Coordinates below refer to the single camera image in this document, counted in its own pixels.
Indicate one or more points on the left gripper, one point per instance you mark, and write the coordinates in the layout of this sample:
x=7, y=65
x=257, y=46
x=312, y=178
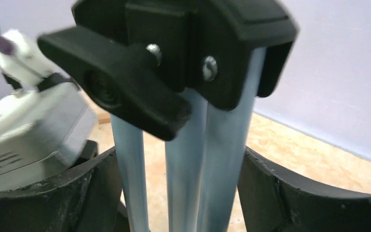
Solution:
x=87, y=156

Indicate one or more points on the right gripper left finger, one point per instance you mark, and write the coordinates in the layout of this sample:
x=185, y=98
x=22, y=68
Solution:
x=84, y=198

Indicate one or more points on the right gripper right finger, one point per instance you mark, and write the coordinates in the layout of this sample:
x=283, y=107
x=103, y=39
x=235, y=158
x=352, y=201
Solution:
x=276, y=199

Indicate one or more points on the blue music stand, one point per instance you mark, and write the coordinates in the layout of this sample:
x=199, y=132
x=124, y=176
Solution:
x=186, y=72

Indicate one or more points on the wooden block far left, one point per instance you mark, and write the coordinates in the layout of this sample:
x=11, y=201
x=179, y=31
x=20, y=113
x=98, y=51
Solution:
x=104, y=118

